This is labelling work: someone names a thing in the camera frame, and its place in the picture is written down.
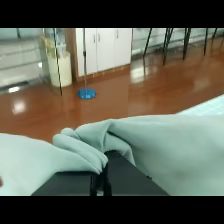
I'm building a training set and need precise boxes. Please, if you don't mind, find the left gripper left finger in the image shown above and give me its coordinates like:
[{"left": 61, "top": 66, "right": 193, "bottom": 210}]
[{"left": 31, "top": 171, "right": 99, "bottom": 197}]

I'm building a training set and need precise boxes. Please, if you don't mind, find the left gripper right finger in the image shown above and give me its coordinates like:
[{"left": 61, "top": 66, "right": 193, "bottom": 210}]
[{"left": 102, "top": 150, "right": 170, "bottom": 197}]

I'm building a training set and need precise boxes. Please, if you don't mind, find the pale green shirt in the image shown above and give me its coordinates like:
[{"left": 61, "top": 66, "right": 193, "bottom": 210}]
[{"left": 0, "top": 113, "right": 224, "bottom": 197}]

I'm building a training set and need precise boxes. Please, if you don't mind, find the white cabinet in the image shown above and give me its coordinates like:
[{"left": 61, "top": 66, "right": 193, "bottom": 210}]
[{"left": 75, "top": 28, "right": 134, "bottom": 78}]

